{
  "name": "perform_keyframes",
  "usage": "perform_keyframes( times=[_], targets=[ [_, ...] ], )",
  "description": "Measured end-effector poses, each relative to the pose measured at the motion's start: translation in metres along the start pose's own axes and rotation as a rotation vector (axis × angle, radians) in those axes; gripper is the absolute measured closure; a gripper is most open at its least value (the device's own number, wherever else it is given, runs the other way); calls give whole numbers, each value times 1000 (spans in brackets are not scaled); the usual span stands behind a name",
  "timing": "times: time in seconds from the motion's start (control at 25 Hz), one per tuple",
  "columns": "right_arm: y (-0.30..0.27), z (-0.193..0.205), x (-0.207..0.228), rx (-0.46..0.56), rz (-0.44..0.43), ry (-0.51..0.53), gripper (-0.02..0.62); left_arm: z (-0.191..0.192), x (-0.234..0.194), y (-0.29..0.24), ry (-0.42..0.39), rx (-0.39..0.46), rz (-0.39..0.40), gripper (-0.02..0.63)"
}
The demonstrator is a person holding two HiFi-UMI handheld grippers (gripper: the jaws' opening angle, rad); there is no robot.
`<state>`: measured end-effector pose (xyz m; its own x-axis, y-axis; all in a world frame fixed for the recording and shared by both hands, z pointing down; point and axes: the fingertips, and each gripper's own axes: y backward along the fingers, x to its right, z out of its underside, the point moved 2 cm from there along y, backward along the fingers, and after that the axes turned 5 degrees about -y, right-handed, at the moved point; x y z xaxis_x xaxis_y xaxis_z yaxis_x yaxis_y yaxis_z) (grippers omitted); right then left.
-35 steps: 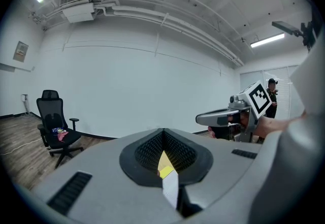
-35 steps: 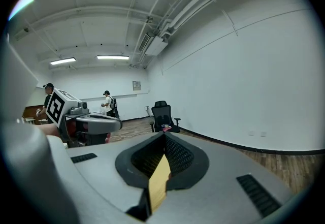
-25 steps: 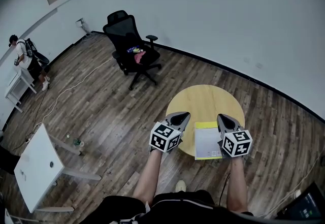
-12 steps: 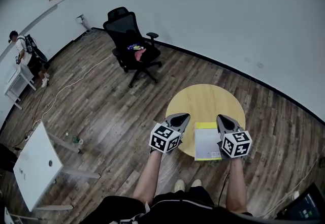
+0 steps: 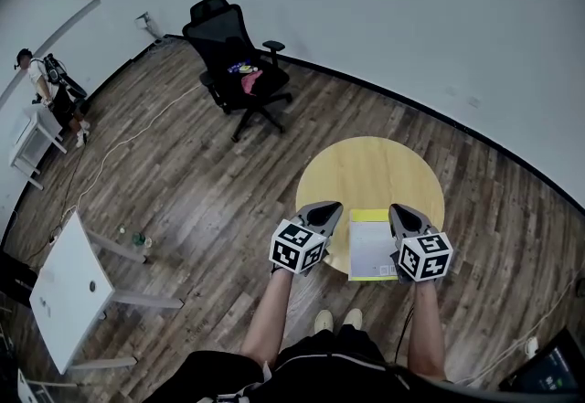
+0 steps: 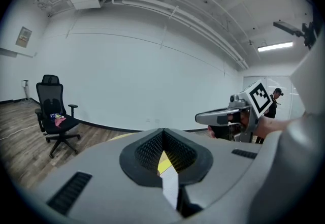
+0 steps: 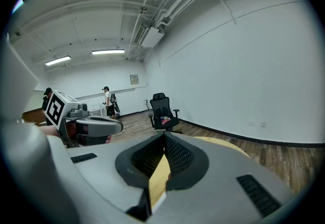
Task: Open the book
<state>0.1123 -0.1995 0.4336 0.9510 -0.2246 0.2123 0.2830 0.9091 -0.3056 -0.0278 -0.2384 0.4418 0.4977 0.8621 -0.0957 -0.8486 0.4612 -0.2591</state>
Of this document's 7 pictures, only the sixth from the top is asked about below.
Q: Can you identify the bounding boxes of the white floor cable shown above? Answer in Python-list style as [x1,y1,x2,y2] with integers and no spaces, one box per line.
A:
[0,123,39,141]

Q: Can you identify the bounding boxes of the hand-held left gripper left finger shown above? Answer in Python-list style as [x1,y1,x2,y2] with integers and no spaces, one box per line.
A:
[32,128,184,224]

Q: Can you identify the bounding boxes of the person's right hand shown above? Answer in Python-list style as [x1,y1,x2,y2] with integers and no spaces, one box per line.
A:
[238,111,252,134]

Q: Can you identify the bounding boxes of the yellow and white booklet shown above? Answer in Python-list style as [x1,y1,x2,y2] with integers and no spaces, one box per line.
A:
[157,161,180,211]

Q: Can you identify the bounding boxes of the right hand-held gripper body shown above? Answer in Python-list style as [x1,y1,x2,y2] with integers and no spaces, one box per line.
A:
[207,79,272,143]

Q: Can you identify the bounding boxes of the white wall socket box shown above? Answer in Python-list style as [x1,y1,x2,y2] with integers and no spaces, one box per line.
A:
[21,80,30,101]

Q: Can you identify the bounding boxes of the pink cloth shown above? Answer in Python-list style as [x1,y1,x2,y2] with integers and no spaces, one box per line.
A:
[54,117,67,130]

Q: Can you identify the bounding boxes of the black mesh office chair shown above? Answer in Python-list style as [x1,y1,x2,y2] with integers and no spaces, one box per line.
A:
[35,74,81,159]

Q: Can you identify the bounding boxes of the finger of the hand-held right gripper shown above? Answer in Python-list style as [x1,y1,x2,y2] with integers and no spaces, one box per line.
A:
[194,108,241,126]

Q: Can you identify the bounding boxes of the person's right forearm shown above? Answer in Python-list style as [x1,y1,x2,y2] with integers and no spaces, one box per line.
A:
[254,114,295,140]

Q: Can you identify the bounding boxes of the white ceiling pipes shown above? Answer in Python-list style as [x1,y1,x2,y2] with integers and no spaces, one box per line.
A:
[101,0,251,70]

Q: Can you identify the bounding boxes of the grey wall electrical panel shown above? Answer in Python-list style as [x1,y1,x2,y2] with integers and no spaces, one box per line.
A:
[15,26,33,48]

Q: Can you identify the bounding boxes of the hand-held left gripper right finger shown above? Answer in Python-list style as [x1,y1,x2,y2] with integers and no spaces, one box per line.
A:
[162,128,265,222]

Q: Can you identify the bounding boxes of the ceiling light tube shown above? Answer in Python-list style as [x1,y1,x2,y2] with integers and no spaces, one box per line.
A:
[257,41,294,53]

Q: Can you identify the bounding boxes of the white framed glass door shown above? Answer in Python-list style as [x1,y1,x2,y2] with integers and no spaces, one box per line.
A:
[243,75,305,120]

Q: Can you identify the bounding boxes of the unlit dark ceiling lamp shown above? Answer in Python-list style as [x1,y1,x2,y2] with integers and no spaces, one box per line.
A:
[273,21,305,38]

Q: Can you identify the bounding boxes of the round yellow wooden table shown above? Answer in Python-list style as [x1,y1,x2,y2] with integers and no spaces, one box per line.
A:
[108,132,173,165]

